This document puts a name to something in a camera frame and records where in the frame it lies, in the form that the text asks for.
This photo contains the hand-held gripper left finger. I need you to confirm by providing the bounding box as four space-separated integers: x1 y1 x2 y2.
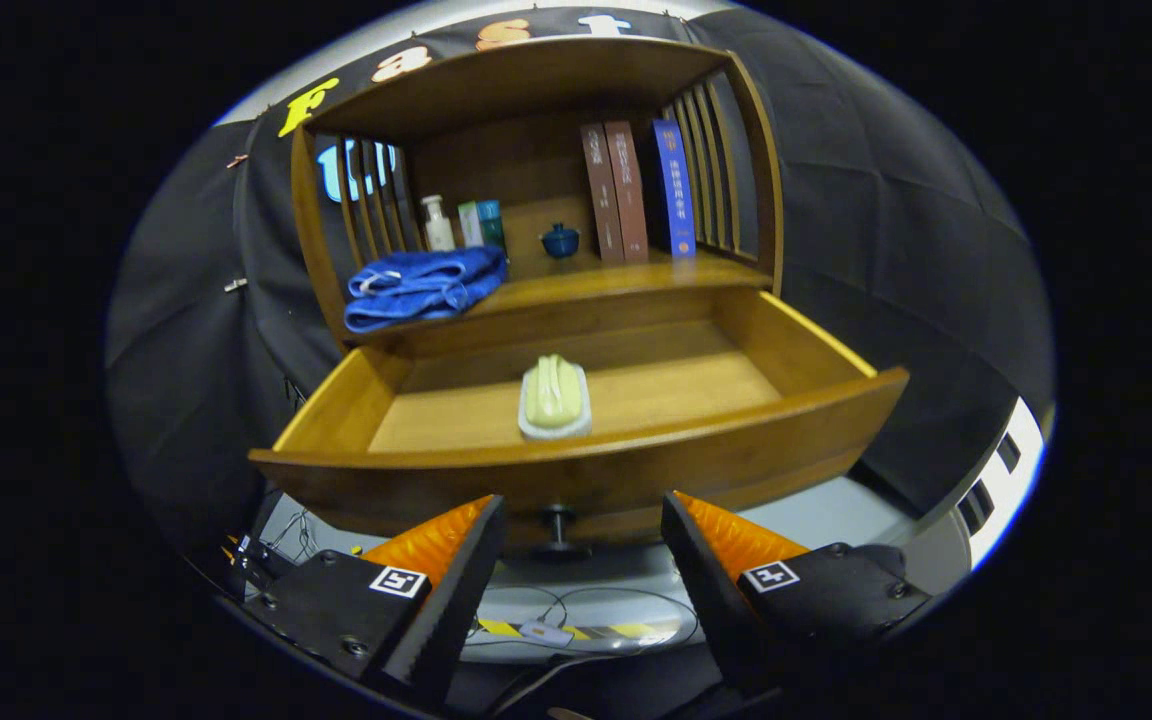
236 493 509 709

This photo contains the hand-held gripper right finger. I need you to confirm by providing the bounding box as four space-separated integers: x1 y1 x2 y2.
660 490 935 701

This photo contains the wooden drawer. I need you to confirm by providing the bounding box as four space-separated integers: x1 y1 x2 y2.
248 288 912 561

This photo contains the wooden countertop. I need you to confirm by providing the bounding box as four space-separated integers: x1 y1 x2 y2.
341 250 775 346

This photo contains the wooden cabinet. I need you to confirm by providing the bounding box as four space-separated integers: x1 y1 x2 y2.
289 37 787 351

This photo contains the yellow black floor tape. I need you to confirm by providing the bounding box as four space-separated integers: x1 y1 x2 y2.
476 618 677 646

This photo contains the white panel with dark squares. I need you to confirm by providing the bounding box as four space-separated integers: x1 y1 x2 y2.
901 395 1049 596

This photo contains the blue folded towel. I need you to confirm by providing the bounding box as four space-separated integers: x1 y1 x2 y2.
343 246 509 334

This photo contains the black backdrop cloth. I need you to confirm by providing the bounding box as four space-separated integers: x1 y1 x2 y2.
104 5 1055 561

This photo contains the white pump bottle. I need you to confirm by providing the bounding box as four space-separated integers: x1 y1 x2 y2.
421 194 456 253

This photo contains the teal bottle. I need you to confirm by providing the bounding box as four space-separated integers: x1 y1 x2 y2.
477 199 507 256

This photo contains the blue book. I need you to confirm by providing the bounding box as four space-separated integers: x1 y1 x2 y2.
652 119 697 259

